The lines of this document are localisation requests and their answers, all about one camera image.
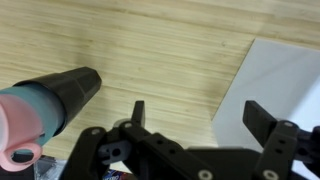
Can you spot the white three-drawer box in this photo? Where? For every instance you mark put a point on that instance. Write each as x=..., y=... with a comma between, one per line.
x=280, y=76

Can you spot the translucent blue plastic cup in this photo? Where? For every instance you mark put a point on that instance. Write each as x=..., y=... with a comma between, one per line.
x=46, y=106

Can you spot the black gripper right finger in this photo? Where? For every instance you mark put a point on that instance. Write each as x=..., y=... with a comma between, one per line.
x=286, y=150

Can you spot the pink plastic cup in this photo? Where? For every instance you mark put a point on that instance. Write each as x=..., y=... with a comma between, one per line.
x=23, y=123

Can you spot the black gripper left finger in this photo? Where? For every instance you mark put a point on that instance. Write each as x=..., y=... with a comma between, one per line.
x=150, y=146

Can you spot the blue Oreo package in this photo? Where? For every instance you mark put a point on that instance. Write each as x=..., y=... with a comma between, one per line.
x=115, y=175

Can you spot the black plastic cup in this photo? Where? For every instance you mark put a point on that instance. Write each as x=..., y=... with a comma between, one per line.
x=76, y=86

